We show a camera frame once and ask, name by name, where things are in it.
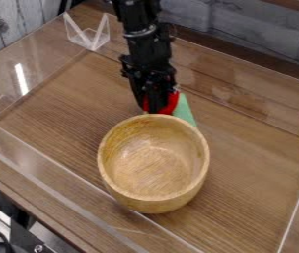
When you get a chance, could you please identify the clear acrylic enclosure walls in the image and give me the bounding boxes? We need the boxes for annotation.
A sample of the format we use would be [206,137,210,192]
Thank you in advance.
[0,18,299,253]

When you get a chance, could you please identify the green rectangular block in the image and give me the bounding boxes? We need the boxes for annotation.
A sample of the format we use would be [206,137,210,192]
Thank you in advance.
[172,93,196,127]

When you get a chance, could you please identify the red strawberry toy fruit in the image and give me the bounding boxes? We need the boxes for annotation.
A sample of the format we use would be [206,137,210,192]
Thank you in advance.
[140,89,179,115]

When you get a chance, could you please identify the black metal mount bracket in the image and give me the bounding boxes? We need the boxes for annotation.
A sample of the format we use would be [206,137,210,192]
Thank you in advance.
[9,220,56,253]

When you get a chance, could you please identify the wooden bowl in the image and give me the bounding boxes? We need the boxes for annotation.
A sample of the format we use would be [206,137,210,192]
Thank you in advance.
[96,114,210,213]

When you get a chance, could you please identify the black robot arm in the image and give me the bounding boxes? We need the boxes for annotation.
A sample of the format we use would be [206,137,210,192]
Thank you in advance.
[111,0,179,115]

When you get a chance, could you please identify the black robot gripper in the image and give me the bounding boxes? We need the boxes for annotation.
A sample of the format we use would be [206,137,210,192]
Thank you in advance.
[120,28,175,114]

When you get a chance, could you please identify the clear acrylic corner bracket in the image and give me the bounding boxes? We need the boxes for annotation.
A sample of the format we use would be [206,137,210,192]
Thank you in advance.
[63,13,111,51]

